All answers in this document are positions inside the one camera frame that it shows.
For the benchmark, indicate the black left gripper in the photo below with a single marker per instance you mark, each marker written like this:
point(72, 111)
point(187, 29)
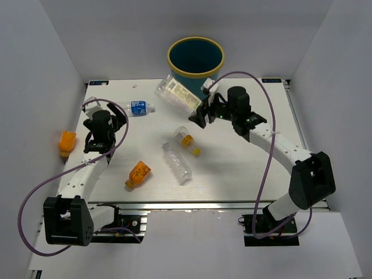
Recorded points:
point(118, 120)

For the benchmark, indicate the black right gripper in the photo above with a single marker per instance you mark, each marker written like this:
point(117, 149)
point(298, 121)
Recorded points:
point(199, 118)

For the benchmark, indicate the small clear bottle blue cap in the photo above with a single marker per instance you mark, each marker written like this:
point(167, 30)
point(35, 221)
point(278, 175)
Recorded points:
point(137, 108)

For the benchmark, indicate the large clear bottle white label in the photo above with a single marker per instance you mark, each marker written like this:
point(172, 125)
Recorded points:
point(178, 96)

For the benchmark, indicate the small clear bottle orange cap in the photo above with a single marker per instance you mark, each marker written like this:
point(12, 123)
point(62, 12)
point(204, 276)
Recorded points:
point(183, 136)

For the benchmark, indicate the orange juice bottle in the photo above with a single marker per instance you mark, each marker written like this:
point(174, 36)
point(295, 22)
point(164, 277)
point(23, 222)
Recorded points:
point(137, 175)

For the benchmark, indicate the long clear plastic bottle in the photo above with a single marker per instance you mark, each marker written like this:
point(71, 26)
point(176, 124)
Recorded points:
point(176, 163)

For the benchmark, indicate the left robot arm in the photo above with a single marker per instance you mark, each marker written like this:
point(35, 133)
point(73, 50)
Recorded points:
point(67, 218)

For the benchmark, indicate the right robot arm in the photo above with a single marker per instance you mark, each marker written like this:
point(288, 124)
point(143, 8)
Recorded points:
point(312, 178)

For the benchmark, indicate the teal bin with yellow rim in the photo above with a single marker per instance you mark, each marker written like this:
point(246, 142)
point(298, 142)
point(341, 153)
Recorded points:
point(194, 59)

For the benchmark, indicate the orange bottle off table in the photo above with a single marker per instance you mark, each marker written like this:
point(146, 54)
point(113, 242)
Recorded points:
point(66, 143)

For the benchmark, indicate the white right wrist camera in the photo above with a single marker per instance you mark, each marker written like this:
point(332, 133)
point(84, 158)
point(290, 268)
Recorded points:
point(210, 82)

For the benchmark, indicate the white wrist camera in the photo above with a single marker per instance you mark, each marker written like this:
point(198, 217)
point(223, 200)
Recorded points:
point(210, 82)
point(91, 107)

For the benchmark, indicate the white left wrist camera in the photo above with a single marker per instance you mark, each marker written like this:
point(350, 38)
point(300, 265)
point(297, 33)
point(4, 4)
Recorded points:
point(91, 107)

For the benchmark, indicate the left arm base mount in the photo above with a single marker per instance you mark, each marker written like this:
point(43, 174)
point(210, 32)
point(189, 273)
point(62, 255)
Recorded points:
point(128, 227)

